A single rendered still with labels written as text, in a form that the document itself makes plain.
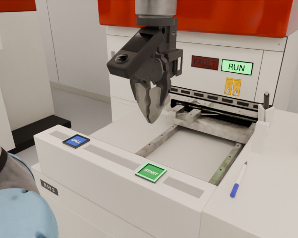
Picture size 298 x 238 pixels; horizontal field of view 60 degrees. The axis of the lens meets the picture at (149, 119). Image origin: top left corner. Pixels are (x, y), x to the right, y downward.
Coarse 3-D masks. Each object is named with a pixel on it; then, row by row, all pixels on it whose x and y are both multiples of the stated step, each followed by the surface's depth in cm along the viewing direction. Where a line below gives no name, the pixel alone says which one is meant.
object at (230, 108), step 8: (176, 96) 117; (184, 96) 114; (168, 104) 121; (200, 104) 111; (208, 104) 109; (216, 104) 107; (224, 104) 106; (240, 112) 102; (248, 112) 101; (256, 112) 99; (224, 120) 108
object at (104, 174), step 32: (64, 128) 82; (64, 160) 73; (96, 160) 66; (128, 160) 67; (96, 192) 69; (128, 192) 61; (160, 192) 55; (192, 192) 56; (160, 224) 58; (192, 224) 53
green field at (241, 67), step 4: (224, 60) 100; (224, 64) 100; (228, 64) 99; (232, 64) 98; (236, 64) 98; (240, 64) 97; (244, 64) 96; (248, 64) 95; (224, 68) 101; (228, 68) 100; (232, 68) 99; (236, 68) 98; (240, 68) 97; (244, 68) 96; (248, 68) 96; (240, 72) 98; (244, 72) 97; (248, 72) 96
